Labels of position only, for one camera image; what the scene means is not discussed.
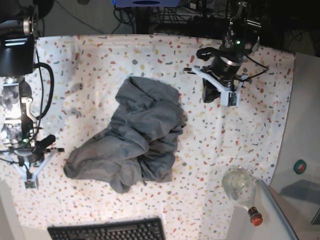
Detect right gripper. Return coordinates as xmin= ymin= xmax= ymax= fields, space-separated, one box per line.
xmin=14 ymin=134 xmax=56 ymax=167

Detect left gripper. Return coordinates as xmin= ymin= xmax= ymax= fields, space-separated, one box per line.
xmin=202 ymin=78 xmax=221 ymax=103

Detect grey t-shirt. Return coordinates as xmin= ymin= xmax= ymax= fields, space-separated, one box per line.
xmin=63 ymin=76 xmax=185 ymax=194

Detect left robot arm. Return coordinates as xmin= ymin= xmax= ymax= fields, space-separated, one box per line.
xmin=191 ymin=0 xmax=269 ymax=107

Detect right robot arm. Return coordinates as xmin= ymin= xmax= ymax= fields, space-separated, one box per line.
xmin=0 ymin=6 xmax=56 ymax=166

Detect clear bottle with red cap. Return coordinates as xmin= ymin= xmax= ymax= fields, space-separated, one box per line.
xmin=221 ymin=166 xmax=263 ymax=227

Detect terrazzo pattern table cloth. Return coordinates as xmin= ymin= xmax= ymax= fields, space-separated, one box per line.
xmin=0 ymin=35 xmax=296 ymax=240

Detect green tape roll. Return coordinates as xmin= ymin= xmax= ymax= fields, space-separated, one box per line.
xmin=293 ymin=159 xmax=307 ymax=175

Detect blue box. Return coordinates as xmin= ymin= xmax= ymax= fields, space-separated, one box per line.
xmin=111 ymin=0 xmax=190 ymax=8

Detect black keyboard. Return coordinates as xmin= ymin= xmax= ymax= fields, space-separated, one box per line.
xmin=47 ymin=217 xmax=166 ymax=240

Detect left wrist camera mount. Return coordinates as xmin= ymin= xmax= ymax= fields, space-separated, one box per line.
xmin=183 ymin=66 xmax=249 ymax=107

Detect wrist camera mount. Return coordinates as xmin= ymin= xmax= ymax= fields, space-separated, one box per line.
xmin=0 ymin=147 xmax=65 ymax=189
xmin=183 ymin=66 xmax=249 ymax=107

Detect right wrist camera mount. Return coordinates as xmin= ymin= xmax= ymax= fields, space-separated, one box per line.
xmin=0 ymin=147 xmax=65 ymax=189

